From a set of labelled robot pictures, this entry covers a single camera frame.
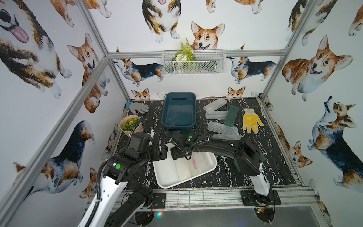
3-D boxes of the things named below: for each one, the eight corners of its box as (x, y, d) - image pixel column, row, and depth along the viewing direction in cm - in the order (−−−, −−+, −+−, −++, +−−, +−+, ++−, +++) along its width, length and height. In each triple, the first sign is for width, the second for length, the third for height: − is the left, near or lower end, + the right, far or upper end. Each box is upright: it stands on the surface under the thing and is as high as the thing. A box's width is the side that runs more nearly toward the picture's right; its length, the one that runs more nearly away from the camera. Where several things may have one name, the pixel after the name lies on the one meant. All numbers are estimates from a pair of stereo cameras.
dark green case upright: (222, 125, 107) (223, 122, 104) (228, 107, 119) (229, 103, 115) (233, 129, 105) (234, 126, 102) (238, 109, 117) (239, 106, 113)
